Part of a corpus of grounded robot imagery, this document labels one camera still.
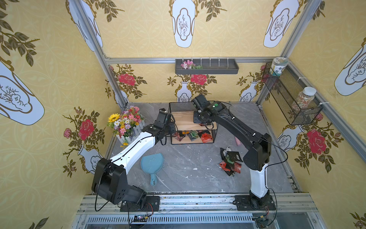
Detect pink artificial flowers in tray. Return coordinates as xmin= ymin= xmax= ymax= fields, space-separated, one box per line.
xmin=181 ymin=60 xmax=203 ymax=70

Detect grey wall-mounted tray shelf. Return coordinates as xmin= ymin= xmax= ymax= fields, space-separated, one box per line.
xmin=175 ymin=58 xmax=239 ymax=75

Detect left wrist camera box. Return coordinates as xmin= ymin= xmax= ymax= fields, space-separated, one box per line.
xmin=154 ymin=108 xmax=172 ymax=130

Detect black wire wall basket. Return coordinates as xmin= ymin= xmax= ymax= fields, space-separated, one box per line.
xmin=263 ymin=63 xmax=323 ymax=126

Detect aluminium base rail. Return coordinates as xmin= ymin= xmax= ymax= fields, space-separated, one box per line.
xmin=72 ymin=193 xmax=326 ymax=229

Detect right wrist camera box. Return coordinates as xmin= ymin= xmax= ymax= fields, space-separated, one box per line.
xmin=191 ymin=94 xmax=210 ymax=113

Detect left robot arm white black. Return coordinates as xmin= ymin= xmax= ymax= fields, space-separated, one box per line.
xmin=91 ymin=121 xmax=176 ymax=209

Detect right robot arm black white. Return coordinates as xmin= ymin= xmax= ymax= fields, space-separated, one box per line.
xmin=192 ymin=95 xmax=277 ymax=210

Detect black tea bag barcode back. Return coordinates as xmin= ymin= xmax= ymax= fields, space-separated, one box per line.
xmin=227 ymin=151 xmax=243 ymax=162

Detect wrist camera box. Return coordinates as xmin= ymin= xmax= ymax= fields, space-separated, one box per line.
xmin=191 ymin=94 xmax=210 ymax=113
xmin=154 ymin=108 xmax=172 ymax=130

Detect flower bouquet white fence planter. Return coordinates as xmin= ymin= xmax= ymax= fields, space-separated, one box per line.
xmin=107 ymin=106 xmax=145 ymax=148

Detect white patterned lidded jar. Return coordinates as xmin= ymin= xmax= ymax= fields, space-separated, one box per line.
xmin=269 ymin=57 xmax=289 ymax=76

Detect clear jar white lid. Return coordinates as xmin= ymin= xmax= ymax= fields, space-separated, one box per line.
xmin=292 ymin=87 xmax=317 ymax=111

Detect small circuit board with wires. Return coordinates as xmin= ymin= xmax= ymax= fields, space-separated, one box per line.
xmin=132 ymin=215 xmax=149 ymax=223

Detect black wire two-tier shelf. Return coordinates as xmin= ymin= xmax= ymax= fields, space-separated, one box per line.
xmin=169 ymin=102 xmax=218 ymax=145

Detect light blue leaf-shaped tray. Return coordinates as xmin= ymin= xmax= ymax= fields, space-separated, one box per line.
xmin=141 ymin=153 xmax=165 ymax=186

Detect green oolong tea bag packet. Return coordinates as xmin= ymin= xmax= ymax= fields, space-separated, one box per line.
xmin=224 ymin=155 xmax=235 ymax=165

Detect shelf dark red bag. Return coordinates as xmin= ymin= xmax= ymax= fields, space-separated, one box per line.
xmin=173 ymin=131 xmax=186 ymax=142

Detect white tea bag packet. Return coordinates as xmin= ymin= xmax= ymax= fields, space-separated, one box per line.
xmin=224 ymin=147 xmax=232 ymax=153

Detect purple garden fork pink handle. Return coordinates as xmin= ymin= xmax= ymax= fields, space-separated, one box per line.
xmin=235 ymin=137 xmax=242 ymax=146

